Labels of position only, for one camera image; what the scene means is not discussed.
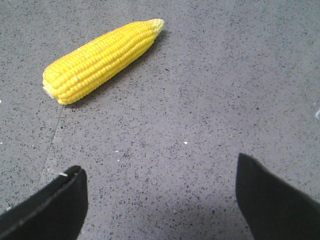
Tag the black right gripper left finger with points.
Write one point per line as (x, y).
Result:
(56, 212)

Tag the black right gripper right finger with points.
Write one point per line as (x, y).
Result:
(272, 208)

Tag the yellow corn cob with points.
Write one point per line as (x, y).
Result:
(80, 72)

